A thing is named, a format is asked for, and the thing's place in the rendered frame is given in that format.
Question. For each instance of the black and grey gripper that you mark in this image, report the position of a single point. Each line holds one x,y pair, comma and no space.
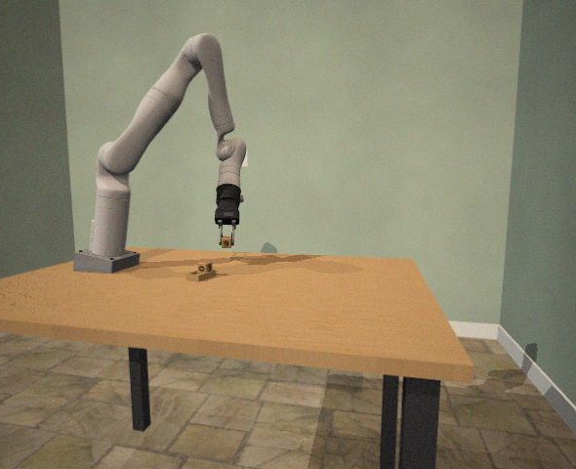
228,200

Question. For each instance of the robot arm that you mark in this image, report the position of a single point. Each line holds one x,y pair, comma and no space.
116,160

